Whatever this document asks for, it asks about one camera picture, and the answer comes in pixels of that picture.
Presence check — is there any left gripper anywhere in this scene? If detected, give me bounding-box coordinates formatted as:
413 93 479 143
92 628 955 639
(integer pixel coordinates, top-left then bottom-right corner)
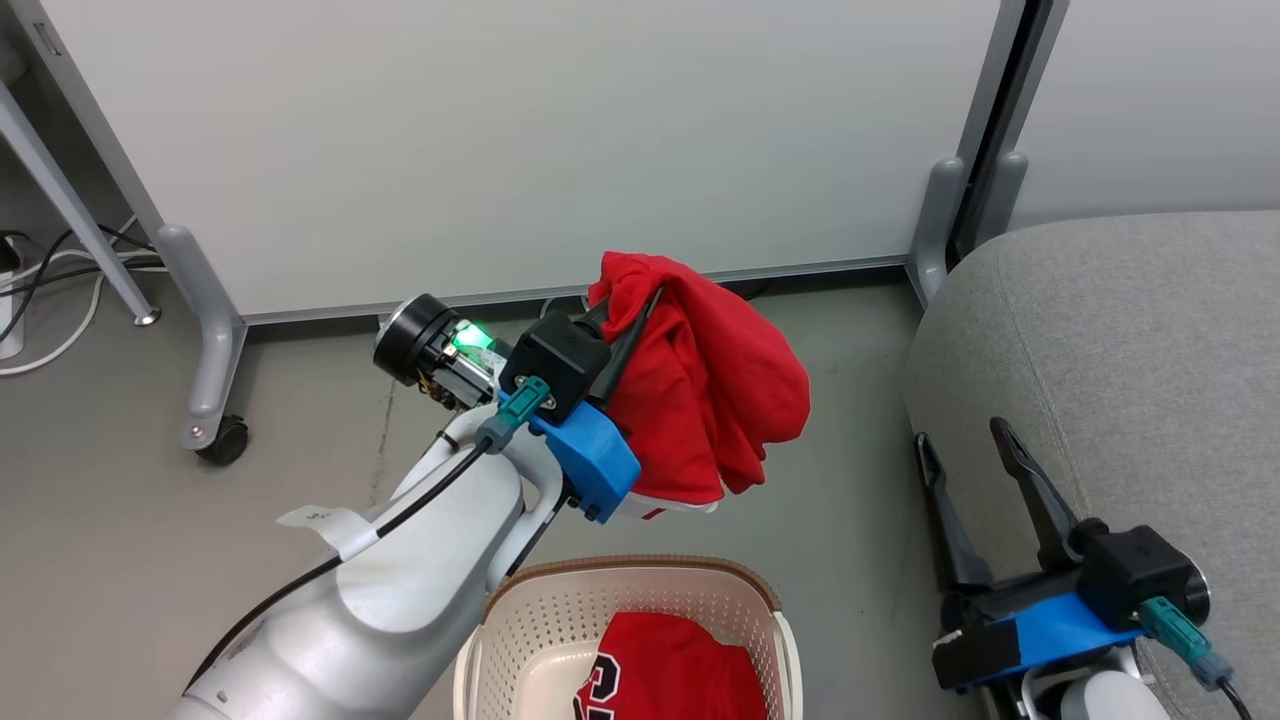
374 287 665 412

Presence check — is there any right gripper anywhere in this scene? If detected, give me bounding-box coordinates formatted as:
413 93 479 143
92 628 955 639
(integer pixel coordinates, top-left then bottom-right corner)
915 418 1087 633

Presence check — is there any plain red garment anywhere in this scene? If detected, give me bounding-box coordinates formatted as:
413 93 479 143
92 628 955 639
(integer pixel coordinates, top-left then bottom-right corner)
587 250 813 521

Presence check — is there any cream perforated laundry basket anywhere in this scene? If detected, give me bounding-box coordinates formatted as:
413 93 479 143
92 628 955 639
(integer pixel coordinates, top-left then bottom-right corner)
453 555 804 720

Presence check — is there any grey fabric sofa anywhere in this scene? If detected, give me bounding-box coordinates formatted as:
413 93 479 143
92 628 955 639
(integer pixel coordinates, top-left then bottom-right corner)
903 208 1280 720

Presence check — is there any large white partition panel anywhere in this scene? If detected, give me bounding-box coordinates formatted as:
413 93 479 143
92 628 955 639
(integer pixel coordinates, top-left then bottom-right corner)
5 0 1031 326

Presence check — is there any white paper tape label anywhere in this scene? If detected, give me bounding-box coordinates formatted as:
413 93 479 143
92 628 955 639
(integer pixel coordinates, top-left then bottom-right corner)
278 505 381 561

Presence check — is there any red garment with white print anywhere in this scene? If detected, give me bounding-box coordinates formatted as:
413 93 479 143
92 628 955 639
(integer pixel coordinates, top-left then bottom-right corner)
573 612 771 720

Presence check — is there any black caster wheel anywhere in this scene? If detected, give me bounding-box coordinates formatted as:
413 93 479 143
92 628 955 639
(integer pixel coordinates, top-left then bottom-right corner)
195 416 251 467

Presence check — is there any grey partition foot with caster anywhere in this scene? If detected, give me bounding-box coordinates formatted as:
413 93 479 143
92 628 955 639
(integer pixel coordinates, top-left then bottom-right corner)
155 224 251 451

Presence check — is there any narrow white partition panel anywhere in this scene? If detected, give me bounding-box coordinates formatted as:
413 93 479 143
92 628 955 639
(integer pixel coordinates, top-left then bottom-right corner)
1005 0 1280 233

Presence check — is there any grey metal table leg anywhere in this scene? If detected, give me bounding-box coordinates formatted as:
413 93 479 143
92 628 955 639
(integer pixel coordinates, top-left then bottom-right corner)
0 80 163 327

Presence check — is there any white power strip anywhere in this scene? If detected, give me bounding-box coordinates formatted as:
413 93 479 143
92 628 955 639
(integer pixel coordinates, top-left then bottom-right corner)
0 238 27 361

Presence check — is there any black cable with teal plug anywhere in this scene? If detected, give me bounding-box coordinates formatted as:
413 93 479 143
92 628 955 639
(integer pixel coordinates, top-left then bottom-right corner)
1138 597 1256 720
185 377 553 691

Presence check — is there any blue left camera mount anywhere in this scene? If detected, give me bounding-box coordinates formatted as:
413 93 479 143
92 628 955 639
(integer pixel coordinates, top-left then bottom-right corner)
528 400 643 525

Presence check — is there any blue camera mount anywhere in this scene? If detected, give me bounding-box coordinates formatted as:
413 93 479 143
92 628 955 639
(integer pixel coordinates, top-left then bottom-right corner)
985 592 1146 686
528 400 643 525

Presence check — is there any blue right camera mount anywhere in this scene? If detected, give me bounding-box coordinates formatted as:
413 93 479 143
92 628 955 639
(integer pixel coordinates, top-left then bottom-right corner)
985 592 1146 686

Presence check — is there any white floor cable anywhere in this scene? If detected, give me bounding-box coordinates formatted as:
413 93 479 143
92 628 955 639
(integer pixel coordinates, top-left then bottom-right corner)
0 215 169 377

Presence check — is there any black floor cable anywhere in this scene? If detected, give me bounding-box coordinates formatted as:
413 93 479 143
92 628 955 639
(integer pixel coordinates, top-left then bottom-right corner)
0 225 161 341

